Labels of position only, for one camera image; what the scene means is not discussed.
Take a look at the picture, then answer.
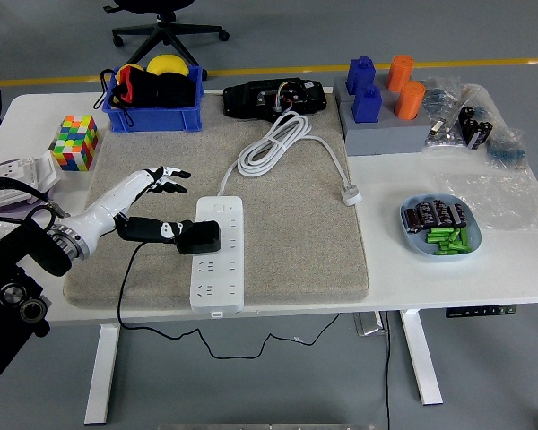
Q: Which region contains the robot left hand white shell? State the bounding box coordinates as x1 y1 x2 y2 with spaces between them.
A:
65 166 198 252

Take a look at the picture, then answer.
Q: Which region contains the black power adapter with cord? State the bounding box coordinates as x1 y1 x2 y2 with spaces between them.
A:
116 219 342 360

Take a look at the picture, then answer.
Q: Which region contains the white power strip with cable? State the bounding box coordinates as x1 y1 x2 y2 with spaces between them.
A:
189 111 364 319

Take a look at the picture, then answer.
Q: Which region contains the multicoloured puzzle cube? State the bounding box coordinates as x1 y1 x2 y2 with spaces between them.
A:
52 115 100 172

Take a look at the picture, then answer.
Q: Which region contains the blue plastic bin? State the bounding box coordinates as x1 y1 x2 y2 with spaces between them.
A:
101 65 206 134

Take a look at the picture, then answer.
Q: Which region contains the small yellow ball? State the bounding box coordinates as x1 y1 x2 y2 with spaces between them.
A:
116 64 145 80

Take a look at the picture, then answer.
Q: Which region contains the large yellow ball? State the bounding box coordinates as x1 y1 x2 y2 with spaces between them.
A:
146 54 190 77

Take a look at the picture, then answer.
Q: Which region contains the white table leg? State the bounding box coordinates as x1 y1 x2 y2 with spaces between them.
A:
398 308 445 407
83 324 121 426

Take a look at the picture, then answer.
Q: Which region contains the black electronic device open wiring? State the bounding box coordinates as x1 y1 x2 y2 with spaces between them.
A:
222 77 328 122

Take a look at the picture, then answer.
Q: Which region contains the black office chair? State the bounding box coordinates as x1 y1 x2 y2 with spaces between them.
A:
102 0 230 68

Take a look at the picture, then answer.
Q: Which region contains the grey-brown fabric mat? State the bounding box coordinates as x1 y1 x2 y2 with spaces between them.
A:
62 89 371 310

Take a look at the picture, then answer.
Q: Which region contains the grey holder block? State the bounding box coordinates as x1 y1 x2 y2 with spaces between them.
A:
343 96 434 157
333 74 431 108

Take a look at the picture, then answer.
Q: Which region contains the blue plastic block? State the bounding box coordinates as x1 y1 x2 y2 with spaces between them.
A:
351 84 383 125
345 56 377 96

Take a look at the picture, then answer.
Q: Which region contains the silver metal box under table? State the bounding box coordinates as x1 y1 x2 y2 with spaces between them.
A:
352 312 389 337

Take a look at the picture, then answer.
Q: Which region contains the light blue oval dish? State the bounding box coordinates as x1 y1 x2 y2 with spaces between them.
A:
399 193 483 262

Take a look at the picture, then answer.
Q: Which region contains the orange plastic cylinder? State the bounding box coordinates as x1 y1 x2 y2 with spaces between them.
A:
394 81 427 121
385 55 414 93

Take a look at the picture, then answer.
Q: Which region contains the clear bag of silver screws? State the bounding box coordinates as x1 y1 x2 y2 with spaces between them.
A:
423 116 470 151

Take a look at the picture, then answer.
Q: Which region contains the clear bag of blue parts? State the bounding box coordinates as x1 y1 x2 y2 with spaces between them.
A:
423 75 462 118
484 127 529 170

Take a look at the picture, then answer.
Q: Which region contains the clear bag of black capacitors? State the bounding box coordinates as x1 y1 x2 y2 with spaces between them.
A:
456 84 499 151

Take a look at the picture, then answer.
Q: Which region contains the black table control panel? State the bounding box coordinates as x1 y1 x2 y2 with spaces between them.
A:
445 305 519 319

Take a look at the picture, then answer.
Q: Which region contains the empty clear plastic bag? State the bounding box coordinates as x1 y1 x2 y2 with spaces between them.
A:
433 168 538 232

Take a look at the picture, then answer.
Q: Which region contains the black drawstring pouch red lining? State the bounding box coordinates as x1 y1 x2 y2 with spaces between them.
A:
99 65 198 131

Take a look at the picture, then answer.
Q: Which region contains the thin black hanging cable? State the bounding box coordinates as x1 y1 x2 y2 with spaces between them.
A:
382 311 394 430

